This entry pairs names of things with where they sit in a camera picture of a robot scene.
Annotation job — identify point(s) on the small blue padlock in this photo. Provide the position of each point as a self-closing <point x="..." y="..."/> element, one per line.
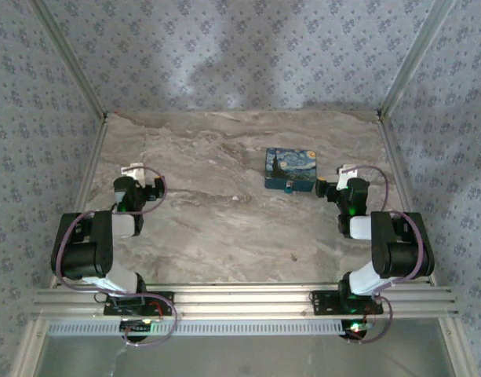
<point x="288" y="188"/>

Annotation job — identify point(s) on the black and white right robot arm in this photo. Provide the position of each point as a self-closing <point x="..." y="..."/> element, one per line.
<point x="401" y="251"/>

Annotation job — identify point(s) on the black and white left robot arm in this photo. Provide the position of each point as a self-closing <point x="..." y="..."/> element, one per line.
<point x="83" y="251"/>

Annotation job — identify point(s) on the starry night painted box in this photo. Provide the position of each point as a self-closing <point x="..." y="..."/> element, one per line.
<point x="290" y="165"/>

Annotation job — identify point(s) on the electronics board with green light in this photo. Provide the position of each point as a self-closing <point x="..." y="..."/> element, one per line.
<point x="136" y="325"/>
<point x="356" y="328"/>

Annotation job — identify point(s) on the aluminium mounting beam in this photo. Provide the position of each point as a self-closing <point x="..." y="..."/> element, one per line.
<point x="244" y="302"/>

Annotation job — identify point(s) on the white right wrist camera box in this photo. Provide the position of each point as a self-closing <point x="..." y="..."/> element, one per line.
<point x="345" y="174"/>

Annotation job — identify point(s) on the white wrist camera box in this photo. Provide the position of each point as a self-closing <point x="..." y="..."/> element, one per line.
<point x="132" y="171"/>
<point x="345" y="174"/>

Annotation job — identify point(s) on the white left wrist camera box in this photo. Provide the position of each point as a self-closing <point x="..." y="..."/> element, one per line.
<point x="132" y="171"/>

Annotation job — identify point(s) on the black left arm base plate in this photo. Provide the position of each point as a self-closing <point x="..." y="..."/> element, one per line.
<point x="165" y="304"/>

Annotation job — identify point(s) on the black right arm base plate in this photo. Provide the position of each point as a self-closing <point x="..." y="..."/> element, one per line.
<point x="322" y="302"/>

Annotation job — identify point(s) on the aluminium frame post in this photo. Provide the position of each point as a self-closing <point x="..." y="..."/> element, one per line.
<point x="416" y="59"/>
<point x="67" y="59"/>

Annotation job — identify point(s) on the aluminium frame leg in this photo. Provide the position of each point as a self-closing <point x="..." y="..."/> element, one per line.
<point x="28" y="349"/>
<point x="456" y="349"/>

